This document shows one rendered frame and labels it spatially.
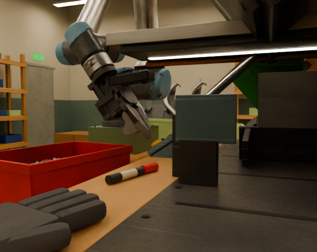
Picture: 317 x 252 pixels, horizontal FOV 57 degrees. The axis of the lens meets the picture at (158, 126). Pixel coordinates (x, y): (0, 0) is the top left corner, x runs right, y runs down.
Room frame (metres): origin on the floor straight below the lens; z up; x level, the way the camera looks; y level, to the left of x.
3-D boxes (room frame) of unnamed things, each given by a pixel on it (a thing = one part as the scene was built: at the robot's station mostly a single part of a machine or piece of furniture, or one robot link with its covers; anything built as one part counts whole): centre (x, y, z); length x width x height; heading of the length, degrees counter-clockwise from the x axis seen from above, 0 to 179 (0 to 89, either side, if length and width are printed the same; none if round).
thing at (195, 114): (0.45, -0.07, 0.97); 0.10 x 0.02 x 0.14; 69
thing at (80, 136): (6.65, 1.68, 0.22); 1.20 x 0.81 x 0.44; 66
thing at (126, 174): (0.50, 0.04, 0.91); 0.13 x 0.02 x 0.02; 146
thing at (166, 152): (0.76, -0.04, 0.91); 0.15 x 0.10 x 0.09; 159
